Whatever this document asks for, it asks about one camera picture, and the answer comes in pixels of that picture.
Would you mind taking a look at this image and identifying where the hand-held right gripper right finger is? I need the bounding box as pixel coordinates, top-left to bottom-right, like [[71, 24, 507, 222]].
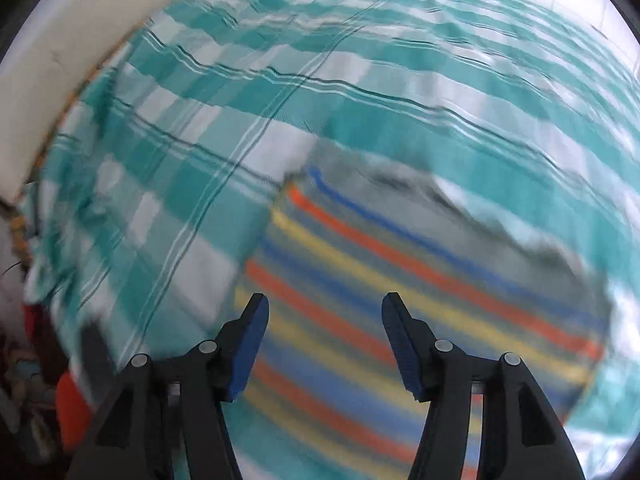
[[381, 292, 586, 480]]

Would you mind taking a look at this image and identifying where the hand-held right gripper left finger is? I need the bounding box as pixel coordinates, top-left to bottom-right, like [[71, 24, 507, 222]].
[[65, 292, 270, 480]]

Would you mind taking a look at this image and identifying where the striped small garment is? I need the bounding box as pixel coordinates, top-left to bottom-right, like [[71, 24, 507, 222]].
[[220, 140, 613, 480]]

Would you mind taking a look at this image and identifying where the orange red object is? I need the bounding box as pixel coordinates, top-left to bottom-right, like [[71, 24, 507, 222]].
[[54, 372, 98, 453]]

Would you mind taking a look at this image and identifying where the red cloth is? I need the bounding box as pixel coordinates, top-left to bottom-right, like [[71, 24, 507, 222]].
[[21, 302, 56, 366]]

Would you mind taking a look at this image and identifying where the teal checked bed sheet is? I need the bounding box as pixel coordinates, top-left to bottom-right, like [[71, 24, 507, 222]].
[[22, 0, 640, 480]]

